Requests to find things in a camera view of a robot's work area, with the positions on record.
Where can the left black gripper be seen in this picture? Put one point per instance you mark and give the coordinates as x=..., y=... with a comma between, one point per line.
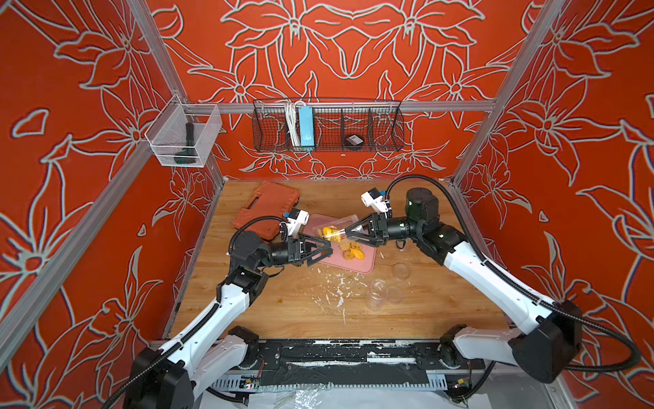
x=296, y=250

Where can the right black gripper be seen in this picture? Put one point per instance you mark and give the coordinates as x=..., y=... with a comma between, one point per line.
x=379, y=224

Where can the clear jar lid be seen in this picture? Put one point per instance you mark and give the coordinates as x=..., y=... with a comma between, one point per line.
x=401, y=271
x=395, y=295

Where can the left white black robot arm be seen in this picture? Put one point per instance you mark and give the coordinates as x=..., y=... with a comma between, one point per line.
x=177, y=374

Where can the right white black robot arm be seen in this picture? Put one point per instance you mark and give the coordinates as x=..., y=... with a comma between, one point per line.
x=547, y=334

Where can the pile of cookies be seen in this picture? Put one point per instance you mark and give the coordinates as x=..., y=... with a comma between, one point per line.
x=352, y=251

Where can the pink plastic tray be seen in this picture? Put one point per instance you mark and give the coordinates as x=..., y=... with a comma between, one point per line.
x=336, y=260

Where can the orange plastic tool case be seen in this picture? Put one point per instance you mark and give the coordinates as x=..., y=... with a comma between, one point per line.
x=266, y=199

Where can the light blue box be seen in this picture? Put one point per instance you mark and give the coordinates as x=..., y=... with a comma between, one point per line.
x=307, y=138

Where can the dark green flashlight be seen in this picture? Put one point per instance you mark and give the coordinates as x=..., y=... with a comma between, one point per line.
x=187, y=155

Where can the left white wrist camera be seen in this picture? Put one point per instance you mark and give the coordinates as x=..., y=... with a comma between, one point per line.
x=295, y=220

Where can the black wire wall basket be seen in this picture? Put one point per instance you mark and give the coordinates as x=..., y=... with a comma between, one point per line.
x=275, y=125

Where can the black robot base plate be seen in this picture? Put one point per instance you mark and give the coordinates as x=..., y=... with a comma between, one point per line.
x=354, y=361

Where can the clear plastic wall bin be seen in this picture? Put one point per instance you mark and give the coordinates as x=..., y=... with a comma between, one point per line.
x=167, y=134

